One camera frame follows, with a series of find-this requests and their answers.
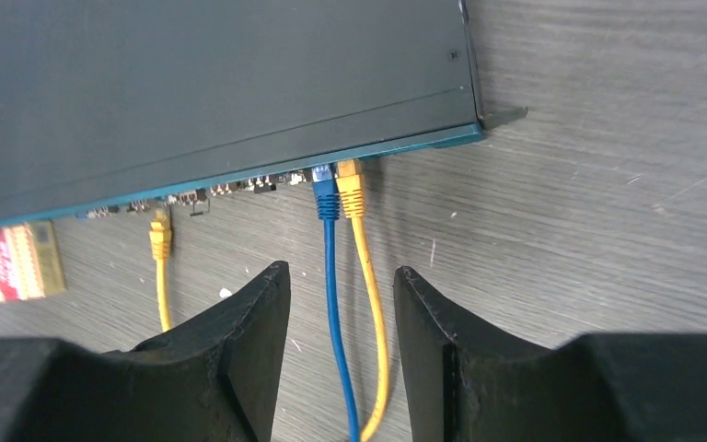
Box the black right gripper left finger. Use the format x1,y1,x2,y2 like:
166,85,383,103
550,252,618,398
0,262,291,441

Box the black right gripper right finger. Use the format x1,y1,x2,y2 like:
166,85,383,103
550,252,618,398
393,266,707,441

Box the blue ethernet cable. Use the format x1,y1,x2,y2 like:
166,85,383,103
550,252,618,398
311,163,362,442

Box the yellow ethernet cable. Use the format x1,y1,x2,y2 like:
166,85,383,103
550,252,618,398
148,159,390,442

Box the dark network switch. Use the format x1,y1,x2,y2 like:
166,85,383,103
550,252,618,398
0,1,527,227

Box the red and gold card box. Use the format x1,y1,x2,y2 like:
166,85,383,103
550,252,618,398
0,220,67,304

